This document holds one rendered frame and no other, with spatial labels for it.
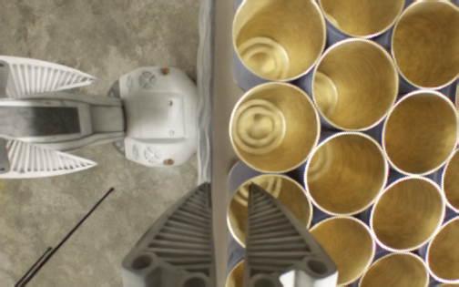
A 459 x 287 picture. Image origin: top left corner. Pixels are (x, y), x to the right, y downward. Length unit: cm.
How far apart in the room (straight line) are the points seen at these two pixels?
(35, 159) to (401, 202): 41
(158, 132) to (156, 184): 55
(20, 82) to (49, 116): 50
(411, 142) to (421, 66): 7
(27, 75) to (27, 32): 179
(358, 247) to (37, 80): 38
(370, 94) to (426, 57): 7
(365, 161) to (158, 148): 93
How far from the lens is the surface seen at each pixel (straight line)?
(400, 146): 25
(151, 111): 108
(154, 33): 151
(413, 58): 26
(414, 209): 25
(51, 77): 30
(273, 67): 22
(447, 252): 31
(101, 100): 109
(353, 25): 25
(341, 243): 24
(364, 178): 20
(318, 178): 24
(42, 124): 78
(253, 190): 16
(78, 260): 225
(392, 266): 29
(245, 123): 21
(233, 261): 18
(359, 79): 21
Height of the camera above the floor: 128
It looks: 81 degrees down
